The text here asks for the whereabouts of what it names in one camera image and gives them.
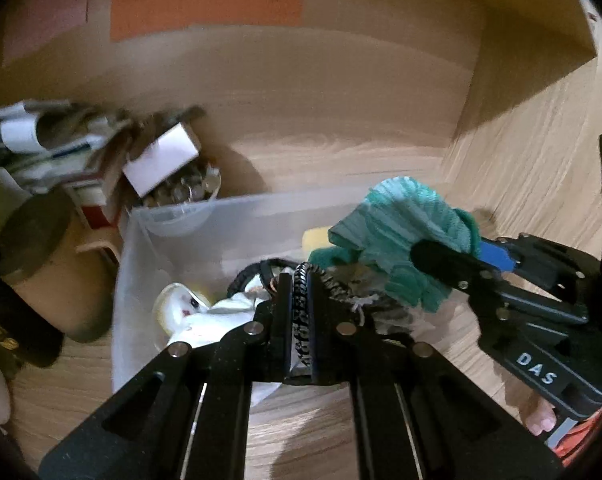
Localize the green knit cloth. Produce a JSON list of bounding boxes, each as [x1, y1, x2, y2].
[[309, 177, 481, 313]]

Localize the silver sequin pouch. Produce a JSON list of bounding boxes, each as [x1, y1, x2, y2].
[[348, 264, 435, 336]]

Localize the yellow plush ball toy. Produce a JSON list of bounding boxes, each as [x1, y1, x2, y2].
[[152, 282, 212, 349]]

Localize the yellow sponge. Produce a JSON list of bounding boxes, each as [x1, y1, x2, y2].
[[301, 226, 333, 260]]

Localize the black strap headband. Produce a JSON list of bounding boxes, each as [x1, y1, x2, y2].
[[226, 258, 375, 386]]

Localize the person's hand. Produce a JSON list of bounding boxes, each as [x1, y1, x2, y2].
[[519, 392, 557, 437]]

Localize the clear plastic storage bin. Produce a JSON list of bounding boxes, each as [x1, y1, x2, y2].
[[111, 185, 463, 406]]

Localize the beige cylinder container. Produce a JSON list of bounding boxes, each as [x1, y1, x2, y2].
[[0, 188, 123, 344]]

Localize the dark wine bottle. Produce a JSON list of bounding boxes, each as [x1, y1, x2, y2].
[[0, 277, 63, 367]]

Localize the stack of newspapers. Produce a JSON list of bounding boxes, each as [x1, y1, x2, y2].
[[0, 100, 135, 195]]

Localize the orange sticky note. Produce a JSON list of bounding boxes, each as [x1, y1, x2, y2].
[[110, 0, 304, 42]]

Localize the pink sticky note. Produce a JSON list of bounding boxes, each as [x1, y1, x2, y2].
[[2, 0, 88, 66]]

